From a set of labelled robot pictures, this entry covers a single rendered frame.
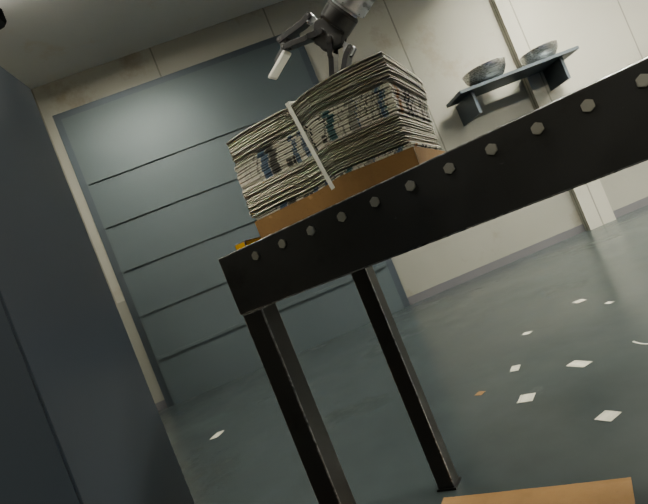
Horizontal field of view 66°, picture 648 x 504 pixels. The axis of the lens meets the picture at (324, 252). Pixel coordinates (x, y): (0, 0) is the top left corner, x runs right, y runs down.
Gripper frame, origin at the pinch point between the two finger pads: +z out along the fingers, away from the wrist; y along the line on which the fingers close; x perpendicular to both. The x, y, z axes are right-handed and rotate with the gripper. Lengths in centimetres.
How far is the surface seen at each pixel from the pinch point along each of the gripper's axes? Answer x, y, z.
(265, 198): -15.6, 15.4, 17.2
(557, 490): 18, 105, 37
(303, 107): -13.8, 11.0, -2.1
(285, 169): -15.1, 15.4, 9.6
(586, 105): -27, 52, -30
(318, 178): -14.7, 22.3, 6.5
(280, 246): -26.7, 28.2, 16.7
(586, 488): 17, 108, 31
